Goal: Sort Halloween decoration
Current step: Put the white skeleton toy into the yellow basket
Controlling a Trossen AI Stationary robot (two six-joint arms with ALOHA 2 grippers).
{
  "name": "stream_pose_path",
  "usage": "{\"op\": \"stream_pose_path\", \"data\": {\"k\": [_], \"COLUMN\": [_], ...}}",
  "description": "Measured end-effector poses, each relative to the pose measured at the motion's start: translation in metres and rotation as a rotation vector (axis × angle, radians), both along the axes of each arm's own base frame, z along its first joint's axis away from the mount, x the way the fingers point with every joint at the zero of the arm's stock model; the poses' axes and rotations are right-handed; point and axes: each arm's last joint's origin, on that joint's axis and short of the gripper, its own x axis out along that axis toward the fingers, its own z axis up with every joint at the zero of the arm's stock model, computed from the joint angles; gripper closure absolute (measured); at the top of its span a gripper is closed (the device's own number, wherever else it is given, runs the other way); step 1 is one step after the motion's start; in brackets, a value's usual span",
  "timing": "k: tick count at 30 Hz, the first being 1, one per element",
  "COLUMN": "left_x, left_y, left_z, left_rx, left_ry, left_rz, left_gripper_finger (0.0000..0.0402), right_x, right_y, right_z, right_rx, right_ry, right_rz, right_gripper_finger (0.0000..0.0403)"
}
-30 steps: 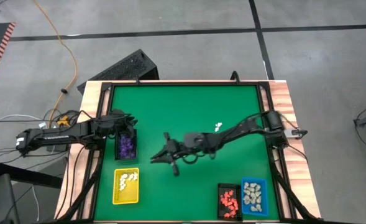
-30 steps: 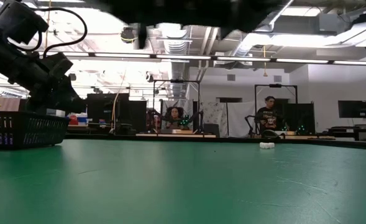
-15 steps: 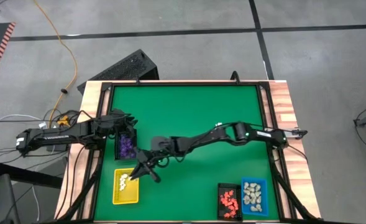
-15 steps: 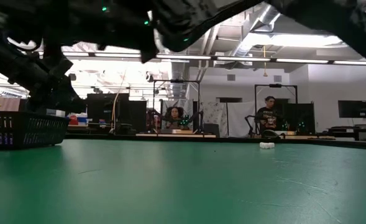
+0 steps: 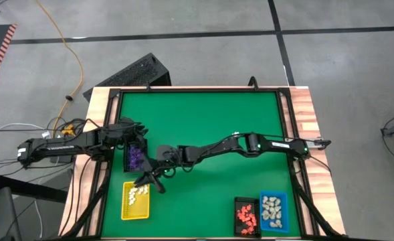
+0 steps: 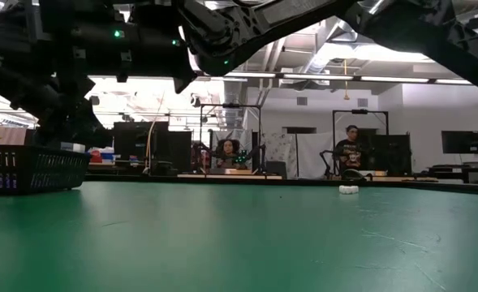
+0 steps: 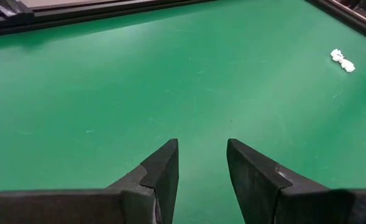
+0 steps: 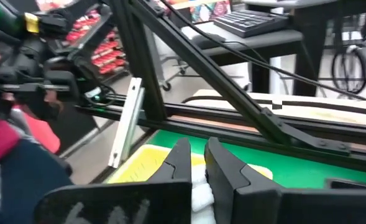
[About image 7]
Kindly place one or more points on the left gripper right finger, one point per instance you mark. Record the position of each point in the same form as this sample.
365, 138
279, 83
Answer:
294, 207

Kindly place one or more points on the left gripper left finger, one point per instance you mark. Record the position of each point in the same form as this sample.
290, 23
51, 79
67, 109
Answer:
77, 207

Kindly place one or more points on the white skeleton figure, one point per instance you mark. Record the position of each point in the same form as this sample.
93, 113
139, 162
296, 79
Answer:
342, 60

